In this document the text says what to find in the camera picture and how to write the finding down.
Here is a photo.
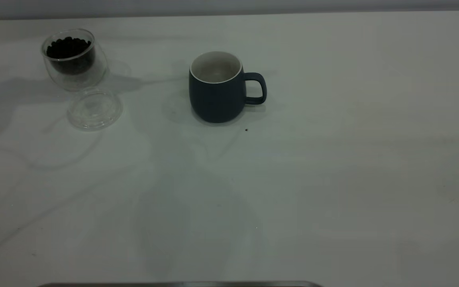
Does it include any double-walled clear glass cup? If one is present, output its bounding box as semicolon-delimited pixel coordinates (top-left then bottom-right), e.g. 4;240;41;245
41;28;108;91

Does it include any coffee beans pile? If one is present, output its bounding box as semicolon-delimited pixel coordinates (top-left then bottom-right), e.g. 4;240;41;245
47;36;95;75

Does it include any dark blue-grey ceramic mug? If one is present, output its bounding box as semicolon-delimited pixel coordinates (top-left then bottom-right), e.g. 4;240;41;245
189;51;267;124

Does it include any clear round plastic lid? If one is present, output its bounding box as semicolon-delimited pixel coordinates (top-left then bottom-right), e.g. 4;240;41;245
67;87;123;131

